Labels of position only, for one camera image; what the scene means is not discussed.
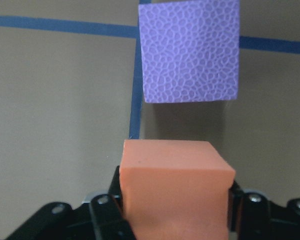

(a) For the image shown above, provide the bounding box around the purple foam block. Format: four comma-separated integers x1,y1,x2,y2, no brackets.
138,0,240,104

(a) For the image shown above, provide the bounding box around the orange foam block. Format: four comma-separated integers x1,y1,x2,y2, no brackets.
119,139,236,240

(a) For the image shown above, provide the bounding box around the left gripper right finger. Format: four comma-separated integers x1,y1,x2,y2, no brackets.
227,181,272,240

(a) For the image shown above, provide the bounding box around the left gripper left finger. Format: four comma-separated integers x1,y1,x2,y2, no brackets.
89,166,136,240

